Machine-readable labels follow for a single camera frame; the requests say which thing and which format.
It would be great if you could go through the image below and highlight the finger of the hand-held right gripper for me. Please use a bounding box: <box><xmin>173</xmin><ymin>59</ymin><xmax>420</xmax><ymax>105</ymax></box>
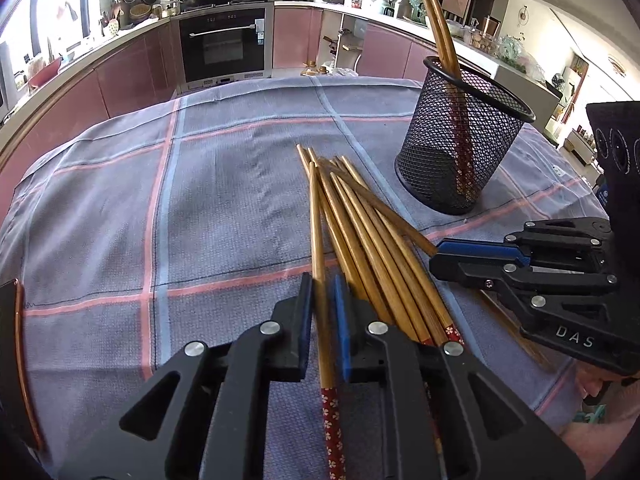
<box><xmin>436</xmin><ymin>217</ymin><xmax>614</xmax><ymax>267</ymax></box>
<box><xmin>429</xmin><ymin>253</ymin><xmax>640</xmax><ymax>376</ymax></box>

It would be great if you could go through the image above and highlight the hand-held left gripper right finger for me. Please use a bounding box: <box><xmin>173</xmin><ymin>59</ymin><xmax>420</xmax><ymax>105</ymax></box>
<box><xmin>332</xmin><ymin>274</ymin><xmax>586</xmax><ymax>480</ymax></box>

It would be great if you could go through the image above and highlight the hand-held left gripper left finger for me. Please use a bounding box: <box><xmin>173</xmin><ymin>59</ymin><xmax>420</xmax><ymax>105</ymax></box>
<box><xmin>57</xmin><ymin>272</ymin><xmax>321</xmax><ymax>480</ymax></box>

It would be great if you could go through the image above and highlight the wooden chopstick red floral handle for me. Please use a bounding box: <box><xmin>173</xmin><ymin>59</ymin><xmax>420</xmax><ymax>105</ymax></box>
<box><xmin>406</xmin><ymin>0</ymin><xmax>473</xmax><ymax>201</ymax></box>
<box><xmin>308</xmin><ymin>161</ymin><xmax>348</xmax><ymax>480</ymax></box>
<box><xmin>419</xmin><ymin>0</ymin><xmax>476</xmax><ymax>201</ymax></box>

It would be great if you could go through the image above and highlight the bunch of wooden chopsticks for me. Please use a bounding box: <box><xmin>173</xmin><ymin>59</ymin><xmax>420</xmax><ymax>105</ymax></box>
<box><xmin>296</xmin><ymin>144</ymin><xmax>556</xmax><ymax>461</ymax></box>

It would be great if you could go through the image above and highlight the black mesh utensil holder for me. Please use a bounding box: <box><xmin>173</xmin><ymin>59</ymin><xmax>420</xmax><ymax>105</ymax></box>
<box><xmin>395</xmin><ymin>56</ymin><xmax>536</xmax><ymax>216</ymax></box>

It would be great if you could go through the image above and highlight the person's right hand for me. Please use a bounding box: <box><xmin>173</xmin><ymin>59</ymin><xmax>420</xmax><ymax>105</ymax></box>
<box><xmin>574</xmin><ymin>364</ymin><xmax>618</xmax><ymax>403</ymax></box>

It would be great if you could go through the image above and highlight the grey plaid tablecloth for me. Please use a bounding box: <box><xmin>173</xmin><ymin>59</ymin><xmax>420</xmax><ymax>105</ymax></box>
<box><xmin>0</xmin><ymin>75</ymin><xmax>608</xmax><ymax>480</ymax></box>

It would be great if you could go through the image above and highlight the pink kitchen cabinet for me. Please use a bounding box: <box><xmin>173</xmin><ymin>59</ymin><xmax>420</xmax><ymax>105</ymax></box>
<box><xmin>0</xmin><ymin>22</ymin><xmax>176</xmax><ymax>216</ymax></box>
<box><xmin>274</xmin><ymin>6</ymin><xmax>324</xmax><ymax>70</ymax></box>
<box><xmin>359</xmin><ymin>25</ymin><xmax>437</xmax><ymax>82</ymax></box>

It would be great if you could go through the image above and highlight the pink clothing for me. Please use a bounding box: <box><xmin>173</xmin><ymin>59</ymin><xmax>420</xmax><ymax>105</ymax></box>
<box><xmin>560</xmin><ymin>400</ymin><xmax>640</xmax><ymax>480</ymax></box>

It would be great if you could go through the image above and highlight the built-in black oven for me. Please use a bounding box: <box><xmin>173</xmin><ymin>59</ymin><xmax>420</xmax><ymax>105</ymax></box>
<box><xmin>172</xmin><ymin>7</ymin><xmax>273</xmax><ymax>86</ymax></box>

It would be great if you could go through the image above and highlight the red bowl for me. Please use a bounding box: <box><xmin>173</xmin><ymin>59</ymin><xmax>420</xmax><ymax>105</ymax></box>
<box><xmin>27</xmin><ymin>57</ymin><xmax>64</xmax><ymax>86</ymax></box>

